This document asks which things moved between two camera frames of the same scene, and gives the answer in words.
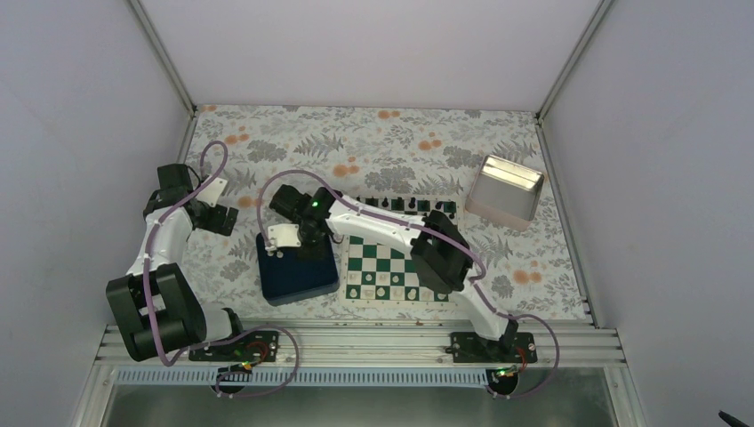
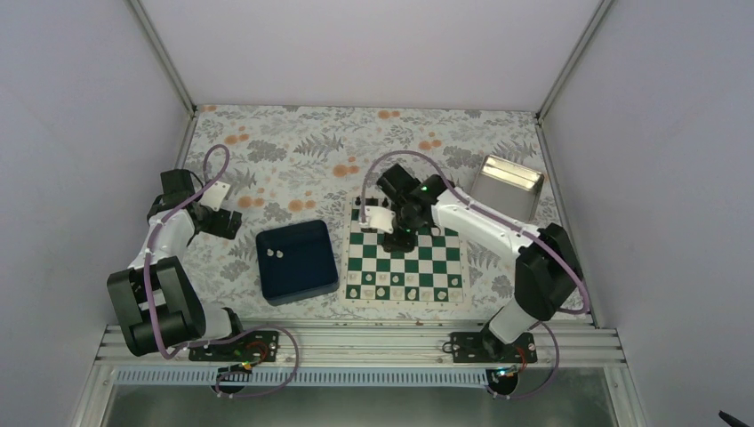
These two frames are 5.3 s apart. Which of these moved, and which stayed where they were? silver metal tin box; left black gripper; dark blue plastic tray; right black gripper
Moved: right black gripper
Stayed: dark blue plastic tray; silver metal tin box; left black gripper
